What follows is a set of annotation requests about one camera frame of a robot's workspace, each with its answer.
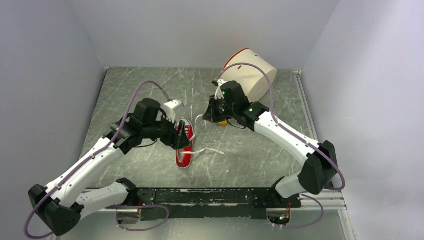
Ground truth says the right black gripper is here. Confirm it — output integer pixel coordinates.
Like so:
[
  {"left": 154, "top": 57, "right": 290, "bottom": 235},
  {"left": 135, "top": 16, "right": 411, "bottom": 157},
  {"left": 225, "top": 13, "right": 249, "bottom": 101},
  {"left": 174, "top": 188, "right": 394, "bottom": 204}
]
[{"left": 203, "top": 94, "right": 237, "bottom": 123}]

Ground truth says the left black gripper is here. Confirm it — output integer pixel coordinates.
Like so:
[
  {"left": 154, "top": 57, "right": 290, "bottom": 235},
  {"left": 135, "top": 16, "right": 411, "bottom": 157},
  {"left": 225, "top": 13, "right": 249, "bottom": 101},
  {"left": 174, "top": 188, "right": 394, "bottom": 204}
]
[{"left": 142, "top": 111, "right": 192, "bottom": 149}]

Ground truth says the red canvas sneaker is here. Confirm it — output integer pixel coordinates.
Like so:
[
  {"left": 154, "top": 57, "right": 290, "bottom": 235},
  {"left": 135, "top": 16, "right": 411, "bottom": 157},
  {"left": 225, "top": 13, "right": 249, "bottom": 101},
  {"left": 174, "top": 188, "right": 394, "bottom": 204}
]
[{"left": 175, "top": 117, "right": 195, "bottom": 169}]

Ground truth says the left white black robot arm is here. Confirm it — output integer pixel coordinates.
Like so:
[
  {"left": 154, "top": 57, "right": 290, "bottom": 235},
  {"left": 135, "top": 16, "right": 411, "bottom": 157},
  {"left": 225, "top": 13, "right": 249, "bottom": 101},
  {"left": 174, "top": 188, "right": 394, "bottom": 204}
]
[{"left": 28, "top": 98, "right": 190, "bottom": 236}]

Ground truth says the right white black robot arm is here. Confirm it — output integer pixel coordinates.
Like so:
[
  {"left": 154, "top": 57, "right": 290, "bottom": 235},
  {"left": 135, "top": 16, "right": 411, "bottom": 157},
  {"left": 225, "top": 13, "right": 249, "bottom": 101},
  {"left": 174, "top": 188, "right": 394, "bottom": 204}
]
[{"left": 202, "top": 79, "right": 337, "bottom": 207}]

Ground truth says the small yellow cube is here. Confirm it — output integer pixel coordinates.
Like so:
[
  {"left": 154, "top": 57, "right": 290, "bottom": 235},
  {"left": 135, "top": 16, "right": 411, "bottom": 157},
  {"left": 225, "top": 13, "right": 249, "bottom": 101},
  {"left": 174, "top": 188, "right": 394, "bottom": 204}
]
[{"left": 218, "top": 120, "right": 228, "bottom": 127}]

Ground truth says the white cylindrical container orange rim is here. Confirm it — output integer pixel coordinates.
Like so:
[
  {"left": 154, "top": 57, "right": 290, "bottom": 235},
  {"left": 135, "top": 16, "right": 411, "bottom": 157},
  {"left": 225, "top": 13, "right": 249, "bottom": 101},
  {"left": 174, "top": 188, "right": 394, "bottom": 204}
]
[{"left": 219, "top": 48, "right": 277, "bottom": 102}]

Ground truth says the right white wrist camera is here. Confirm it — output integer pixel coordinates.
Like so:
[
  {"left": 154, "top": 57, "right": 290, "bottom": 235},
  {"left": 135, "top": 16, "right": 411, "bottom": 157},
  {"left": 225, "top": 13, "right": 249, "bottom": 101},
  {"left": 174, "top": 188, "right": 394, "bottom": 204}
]
[{"left": 214, "top": 85, "right": 224, "bottom": 100}]

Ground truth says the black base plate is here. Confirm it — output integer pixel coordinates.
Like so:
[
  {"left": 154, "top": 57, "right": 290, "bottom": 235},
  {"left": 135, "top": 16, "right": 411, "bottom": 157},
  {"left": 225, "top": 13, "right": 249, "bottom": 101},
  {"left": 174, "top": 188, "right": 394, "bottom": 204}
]
[{"left": 132, "top": 187, "right": 302, "bottom": 220}]

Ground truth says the aluminium frame rail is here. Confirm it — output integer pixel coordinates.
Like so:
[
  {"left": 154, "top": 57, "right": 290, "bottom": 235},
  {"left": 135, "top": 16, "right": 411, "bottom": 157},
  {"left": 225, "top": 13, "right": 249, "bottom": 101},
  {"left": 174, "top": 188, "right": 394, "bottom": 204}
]
[{"left": 44, "top": 69, "right": 357, "bottom": 240}]

